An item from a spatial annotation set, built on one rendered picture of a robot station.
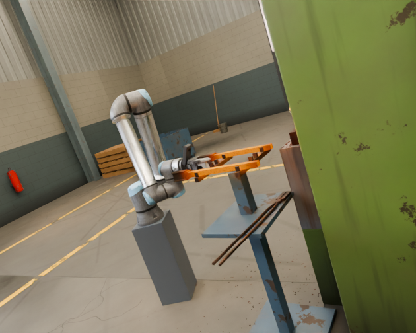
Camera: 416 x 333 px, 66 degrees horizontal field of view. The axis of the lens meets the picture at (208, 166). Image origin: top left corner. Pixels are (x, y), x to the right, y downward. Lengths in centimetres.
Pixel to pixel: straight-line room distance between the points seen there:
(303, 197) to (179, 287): 111
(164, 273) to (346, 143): 152
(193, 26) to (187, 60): 105
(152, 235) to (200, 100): 919
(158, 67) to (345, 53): 1082
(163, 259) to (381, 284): 133
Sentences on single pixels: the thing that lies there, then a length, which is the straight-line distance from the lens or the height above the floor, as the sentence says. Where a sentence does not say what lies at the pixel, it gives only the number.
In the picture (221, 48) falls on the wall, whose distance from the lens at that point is 1058.
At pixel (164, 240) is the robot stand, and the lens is 216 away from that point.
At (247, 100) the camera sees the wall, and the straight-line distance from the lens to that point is 1040.
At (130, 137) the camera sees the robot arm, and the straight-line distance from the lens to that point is 188.
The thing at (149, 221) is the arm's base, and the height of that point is 62.
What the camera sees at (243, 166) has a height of 97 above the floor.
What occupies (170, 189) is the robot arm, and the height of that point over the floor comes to 84.
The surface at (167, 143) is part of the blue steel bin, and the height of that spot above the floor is 59.
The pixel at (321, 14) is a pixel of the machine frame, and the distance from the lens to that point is 119.
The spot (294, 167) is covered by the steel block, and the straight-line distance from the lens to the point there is 161.
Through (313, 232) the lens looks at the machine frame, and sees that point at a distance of 175.
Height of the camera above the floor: 128
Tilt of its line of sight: 12 degrees down
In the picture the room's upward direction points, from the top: 19 degrees counter-clockwise
